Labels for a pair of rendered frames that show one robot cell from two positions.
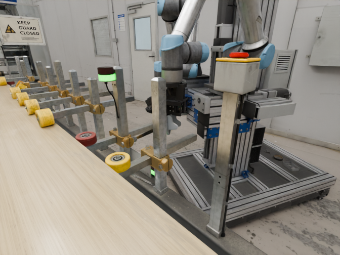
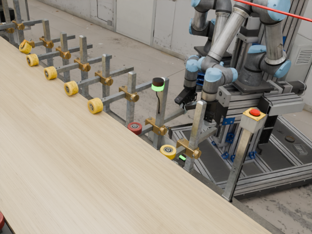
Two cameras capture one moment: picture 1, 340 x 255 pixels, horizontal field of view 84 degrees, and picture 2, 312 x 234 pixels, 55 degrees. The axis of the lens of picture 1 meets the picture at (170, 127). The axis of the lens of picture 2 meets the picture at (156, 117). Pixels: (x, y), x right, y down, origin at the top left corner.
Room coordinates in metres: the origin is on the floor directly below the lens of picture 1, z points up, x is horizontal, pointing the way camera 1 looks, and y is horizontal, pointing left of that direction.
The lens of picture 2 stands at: (-0.60, 0.31, 1.86)
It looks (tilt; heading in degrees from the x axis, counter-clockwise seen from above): 34 degrees down; 357
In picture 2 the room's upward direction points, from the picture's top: 6 degrees clockwise
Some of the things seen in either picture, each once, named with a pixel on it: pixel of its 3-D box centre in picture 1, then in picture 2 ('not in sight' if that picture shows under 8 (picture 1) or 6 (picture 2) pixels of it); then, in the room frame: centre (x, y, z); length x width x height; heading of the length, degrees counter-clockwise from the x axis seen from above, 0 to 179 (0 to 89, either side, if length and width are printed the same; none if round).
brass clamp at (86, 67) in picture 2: (62, 92); (82, 65); (1.34, 0.76, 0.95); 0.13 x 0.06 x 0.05; 45
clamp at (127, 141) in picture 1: (121, 138); (155, 126); (0.81, 0.23, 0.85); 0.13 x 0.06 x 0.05; 45
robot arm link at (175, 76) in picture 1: (172, 76); (209, 94); (0.70, -0.01, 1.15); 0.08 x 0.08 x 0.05
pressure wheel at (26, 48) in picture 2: (20, 88); (25, 48); (1.58, 1.25, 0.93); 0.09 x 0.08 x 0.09; 135
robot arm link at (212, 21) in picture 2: not in sight; (216, 29); (1.59, -0.18, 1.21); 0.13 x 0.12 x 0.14; 81
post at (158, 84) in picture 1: (160, 144); (194, 140); (0.62, 0.04, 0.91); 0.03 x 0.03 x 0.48; 45
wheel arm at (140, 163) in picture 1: (161, 153); (191, 144); (0.68, 0.03, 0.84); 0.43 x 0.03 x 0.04; 135
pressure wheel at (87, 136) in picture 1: (87, 146); (134, 133); (0.71, 0.35, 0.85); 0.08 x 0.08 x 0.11
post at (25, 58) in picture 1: (31, 80); (20, 27); (2.03, 1.46, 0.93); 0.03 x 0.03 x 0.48; 45
